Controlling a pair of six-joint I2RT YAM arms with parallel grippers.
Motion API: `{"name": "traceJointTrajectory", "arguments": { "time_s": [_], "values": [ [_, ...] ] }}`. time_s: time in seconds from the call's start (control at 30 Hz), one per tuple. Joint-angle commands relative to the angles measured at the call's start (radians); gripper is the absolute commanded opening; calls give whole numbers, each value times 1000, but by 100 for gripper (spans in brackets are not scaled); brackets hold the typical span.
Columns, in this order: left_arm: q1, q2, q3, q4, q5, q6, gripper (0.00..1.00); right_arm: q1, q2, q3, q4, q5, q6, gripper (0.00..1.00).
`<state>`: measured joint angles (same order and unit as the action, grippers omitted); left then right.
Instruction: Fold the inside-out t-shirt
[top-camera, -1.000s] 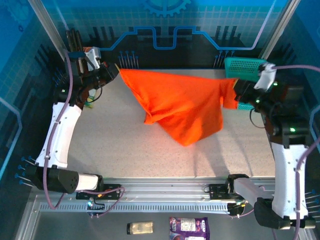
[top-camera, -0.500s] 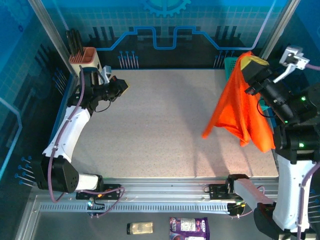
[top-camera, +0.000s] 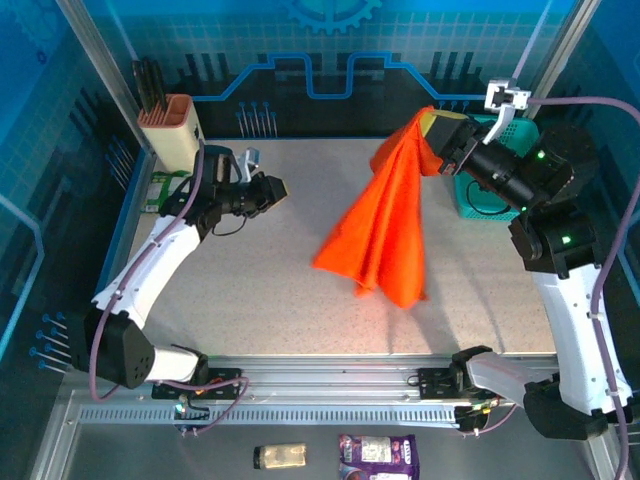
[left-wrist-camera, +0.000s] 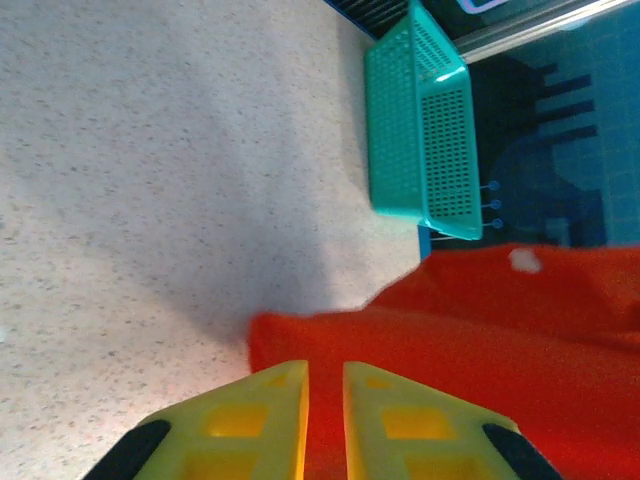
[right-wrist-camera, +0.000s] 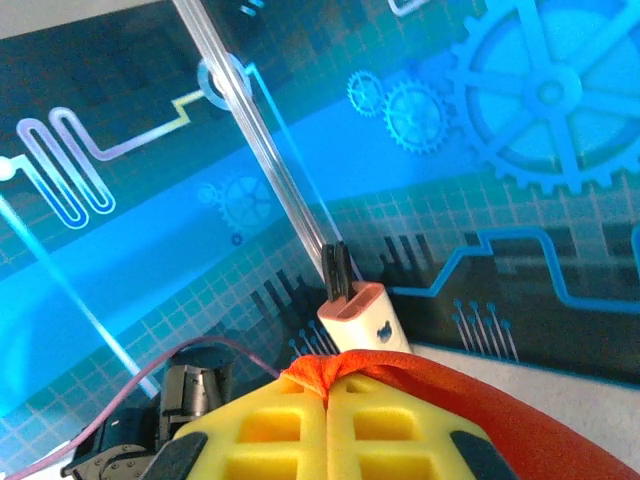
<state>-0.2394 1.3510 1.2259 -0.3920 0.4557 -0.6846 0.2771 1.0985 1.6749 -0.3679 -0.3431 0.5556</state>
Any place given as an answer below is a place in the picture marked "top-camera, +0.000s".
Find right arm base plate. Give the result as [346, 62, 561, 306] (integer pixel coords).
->
[407, 366, 471, 401]

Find aluminium upright post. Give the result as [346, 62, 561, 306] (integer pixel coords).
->
[54, 0, 154, 152]
[514, 0, 601, 121]

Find left gripper thin black cable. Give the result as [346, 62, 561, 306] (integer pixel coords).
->
[211, 214, 250, 239]

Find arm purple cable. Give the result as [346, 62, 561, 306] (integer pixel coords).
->
[457, 96, 640, 480]
[88, 142, 251, 437]

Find clear plastic jar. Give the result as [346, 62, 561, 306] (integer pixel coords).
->
[252, 441, 308, 471]

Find green snack bag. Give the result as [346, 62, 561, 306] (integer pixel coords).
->
[142, 169, 194, 215]

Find orange t-shirt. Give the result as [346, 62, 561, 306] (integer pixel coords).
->
[310, 105, 441, 310]

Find right gripper thin black cable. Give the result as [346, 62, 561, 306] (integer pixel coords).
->
[464, 178, 517, 217]

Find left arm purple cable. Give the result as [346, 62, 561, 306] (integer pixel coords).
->
[88, 142, 251, 437]

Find teal plastic basket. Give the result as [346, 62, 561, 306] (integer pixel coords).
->
[452, 113, 542, 221]

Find black knife handle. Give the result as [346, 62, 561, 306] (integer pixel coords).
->
[151, 59, 170, 111]
[130, 59, 147, 110]
[141, 57, 158, 110]

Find gripper thin black cable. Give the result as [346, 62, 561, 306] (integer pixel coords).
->
[464, 178, 517, 217]
[211, 214, 250, 239]

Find purple snack bag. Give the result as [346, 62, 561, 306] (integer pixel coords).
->
[338, 433, 420, 480]

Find slotted cable duct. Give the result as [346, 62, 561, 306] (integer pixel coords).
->
[77, 403, 462, 428]

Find aluminium frame rail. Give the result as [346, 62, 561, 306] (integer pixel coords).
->
[54, 352, 601, 407]

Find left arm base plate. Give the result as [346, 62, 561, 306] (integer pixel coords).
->
[151, 367, 245, 401]

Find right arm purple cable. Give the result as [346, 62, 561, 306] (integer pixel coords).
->
[457, 96, 640, 480]

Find cream knife block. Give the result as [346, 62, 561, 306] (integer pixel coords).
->
[137, 93, 204, 174]

